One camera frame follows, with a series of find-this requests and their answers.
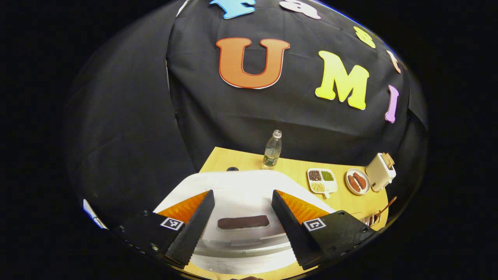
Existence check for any white round plate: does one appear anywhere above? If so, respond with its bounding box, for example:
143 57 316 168
345 168 371 196

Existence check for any clear chopstick holder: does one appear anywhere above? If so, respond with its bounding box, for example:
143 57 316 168
360 212 382 227

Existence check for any white rice cooker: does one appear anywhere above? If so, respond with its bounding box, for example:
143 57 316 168
154 170 339 275

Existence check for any black backdrop cloth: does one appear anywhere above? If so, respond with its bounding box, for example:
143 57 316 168
64 0 428 230

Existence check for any white toaster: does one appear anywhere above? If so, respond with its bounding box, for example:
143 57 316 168
365 153 396 192

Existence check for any brown wooden spoon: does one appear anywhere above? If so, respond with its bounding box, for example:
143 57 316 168
373 196 397 220

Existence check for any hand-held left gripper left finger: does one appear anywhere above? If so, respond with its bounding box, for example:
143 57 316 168
113 189 216 270

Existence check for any white side desk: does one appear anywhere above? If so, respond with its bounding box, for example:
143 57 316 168
82 199 107 230

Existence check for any white divided bean dish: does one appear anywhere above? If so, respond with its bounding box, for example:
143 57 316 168
307 168 338 199

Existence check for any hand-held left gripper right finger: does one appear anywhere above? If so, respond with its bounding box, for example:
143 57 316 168
271 189 377 271

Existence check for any clear plastic water bottle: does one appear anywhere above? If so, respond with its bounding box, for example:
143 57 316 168
261 129 282 171

